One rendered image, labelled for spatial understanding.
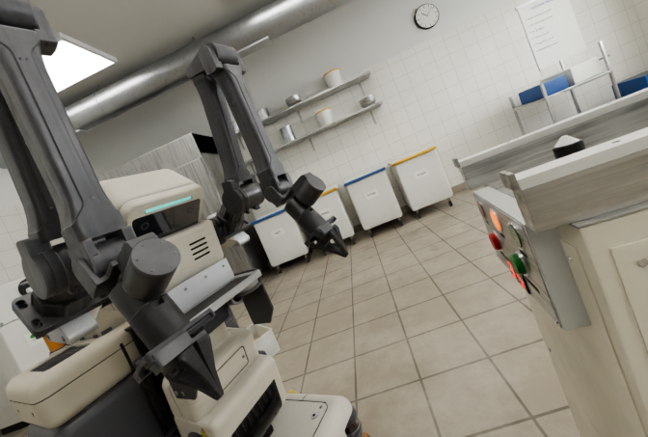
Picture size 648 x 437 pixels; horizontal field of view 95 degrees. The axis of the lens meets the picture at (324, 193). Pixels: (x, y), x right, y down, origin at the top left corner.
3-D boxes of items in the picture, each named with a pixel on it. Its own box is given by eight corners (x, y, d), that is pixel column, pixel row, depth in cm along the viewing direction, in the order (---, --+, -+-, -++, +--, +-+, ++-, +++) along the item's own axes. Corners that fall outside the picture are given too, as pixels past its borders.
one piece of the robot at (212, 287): (163, 400, 66) (121, 314, 64) (247, 322, 89) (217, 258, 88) (206, 405, 57) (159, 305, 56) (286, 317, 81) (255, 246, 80)
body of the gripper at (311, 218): (338, 219, 81) (319, 201, 82) (322, 232, 72) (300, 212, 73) (326, 233, 84) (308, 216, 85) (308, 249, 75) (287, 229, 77)
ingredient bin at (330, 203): (320, 259, 375) (295, 204, 370) (323, 246, 439) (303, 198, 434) (360, 244, 370) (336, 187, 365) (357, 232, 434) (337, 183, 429)
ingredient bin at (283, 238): (274, 278, 382) (250, 223, 377) (283, 261, 445) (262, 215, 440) (312, 261, 378) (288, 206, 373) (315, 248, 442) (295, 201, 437)
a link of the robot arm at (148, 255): (131, 245, 49) (69, 269, 42) (148, 198, 44) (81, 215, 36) (176, 299, 47) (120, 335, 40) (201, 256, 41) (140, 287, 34)
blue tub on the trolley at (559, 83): (544, 95, 370) (540, 83, 369) (570, 87, 330) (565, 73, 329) (521, 105, 372) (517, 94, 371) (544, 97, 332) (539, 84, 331)
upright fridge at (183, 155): (276, 264, 448) (220, 138, 435) (258, 289, 358) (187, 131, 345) (196, 296, 463) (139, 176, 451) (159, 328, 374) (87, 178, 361)
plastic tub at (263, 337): (235, 362, 210) (227, 341, 209) (261, 341, 224) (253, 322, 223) (255, 372, 187) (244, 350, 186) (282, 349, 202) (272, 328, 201)
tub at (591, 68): (569, 85, 376) (563, 69, 375) (604, 72, 332) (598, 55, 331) (544, 95, 375) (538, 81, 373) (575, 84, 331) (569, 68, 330)
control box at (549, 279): (515, 251, 57) (490, 185, 56) (596, 324, 34) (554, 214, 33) (496, 257, 58) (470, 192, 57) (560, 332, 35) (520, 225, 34)
